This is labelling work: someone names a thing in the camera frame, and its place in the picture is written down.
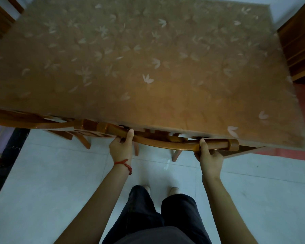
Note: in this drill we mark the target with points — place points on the person's right hand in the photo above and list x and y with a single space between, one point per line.
211 163

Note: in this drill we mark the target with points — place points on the person's left hand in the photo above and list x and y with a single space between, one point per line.
122 151

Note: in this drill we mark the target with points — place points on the person's right thumb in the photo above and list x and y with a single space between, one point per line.
203 148

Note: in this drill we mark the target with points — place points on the person's left thumb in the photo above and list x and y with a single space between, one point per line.
130 137

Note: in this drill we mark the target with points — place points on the wooden chair with curved backrest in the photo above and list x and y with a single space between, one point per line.
40 123
155 143

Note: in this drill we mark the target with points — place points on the person's right forearm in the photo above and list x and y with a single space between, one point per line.
225 210

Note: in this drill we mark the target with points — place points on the person's left forearm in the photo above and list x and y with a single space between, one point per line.
96 204

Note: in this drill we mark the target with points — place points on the light shoe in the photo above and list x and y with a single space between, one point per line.
174 191
147 189

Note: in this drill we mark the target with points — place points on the dark trousers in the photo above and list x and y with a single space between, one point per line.
142 215

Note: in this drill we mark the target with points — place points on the grey shirt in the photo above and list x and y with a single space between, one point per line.
152 236

